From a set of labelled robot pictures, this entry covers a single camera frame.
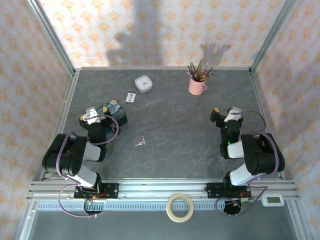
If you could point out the blue starry night print box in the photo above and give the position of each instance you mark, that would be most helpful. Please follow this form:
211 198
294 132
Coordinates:
117 110

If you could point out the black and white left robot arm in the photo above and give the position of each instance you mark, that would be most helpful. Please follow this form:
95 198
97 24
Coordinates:
65 157

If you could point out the pink ceramic mug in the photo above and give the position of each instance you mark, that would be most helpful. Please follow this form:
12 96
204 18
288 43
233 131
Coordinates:
196 86

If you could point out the ID card in clear holder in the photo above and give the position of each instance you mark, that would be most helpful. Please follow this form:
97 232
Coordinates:
131 96

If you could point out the dark pencil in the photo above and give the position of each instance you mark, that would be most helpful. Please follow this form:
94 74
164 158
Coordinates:
209 72

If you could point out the pink-tipped pencil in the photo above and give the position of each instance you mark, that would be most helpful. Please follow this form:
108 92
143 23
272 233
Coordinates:
207 67

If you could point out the grey pencil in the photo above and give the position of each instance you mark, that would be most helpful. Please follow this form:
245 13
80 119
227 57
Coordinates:
191 70

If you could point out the green pencil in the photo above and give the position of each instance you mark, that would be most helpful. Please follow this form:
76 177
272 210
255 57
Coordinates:
199 66

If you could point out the white square desk clock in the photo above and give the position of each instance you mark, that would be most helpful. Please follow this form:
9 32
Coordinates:
144 84

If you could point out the white digital display device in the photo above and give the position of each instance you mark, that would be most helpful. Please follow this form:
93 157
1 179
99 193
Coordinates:
273 200

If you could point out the beige masking tape roll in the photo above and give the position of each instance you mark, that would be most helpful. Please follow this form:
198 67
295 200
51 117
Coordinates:
180 208

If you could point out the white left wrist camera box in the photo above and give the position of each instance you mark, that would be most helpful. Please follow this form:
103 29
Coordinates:
91 115

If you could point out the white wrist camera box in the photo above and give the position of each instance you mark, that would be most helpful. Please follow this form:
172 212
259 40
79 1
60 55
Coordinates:
233 113
91 115

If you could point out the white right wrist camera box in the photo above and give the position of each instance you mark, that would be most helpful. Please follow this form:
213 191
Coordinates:
233 113

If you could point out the aluminium side rail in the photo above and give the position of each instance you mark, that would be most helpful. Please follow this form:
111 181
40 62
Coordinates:
65 110
262 105

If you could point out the aluminium back rail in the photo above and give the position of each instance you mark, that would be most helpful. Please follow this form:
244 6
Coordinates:
160 68

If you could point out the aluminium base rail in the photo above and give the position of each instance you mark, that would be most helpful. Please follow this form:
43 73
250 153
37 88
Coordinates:
160 187

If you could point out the aluminium frame post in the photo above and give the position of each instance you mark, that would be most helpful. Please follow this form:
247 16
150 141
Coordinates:
52 37
272 35

